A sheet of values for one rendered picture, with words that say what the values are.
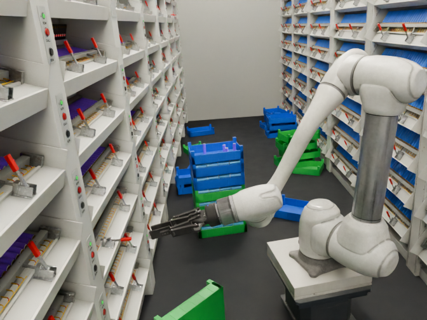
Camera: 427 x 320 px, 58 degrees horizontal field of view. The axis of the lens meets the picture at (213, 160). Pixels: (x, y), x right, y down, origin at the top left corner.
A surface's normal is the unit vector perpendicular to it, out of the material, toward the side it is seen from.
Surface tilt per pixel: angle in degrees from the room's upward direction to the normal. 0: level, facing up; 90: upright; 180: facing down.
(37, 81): 90
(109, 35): 90
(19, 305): 17
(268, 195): 50
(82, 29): 90
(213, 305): 90
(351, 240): 82
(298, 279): 2
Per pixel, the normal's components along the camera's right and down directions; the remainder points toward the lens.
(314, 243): -0.78, 0.30
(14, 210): 0.22, -0.92
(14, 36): 0.01, 0.33
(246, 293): -0.07, -0.94
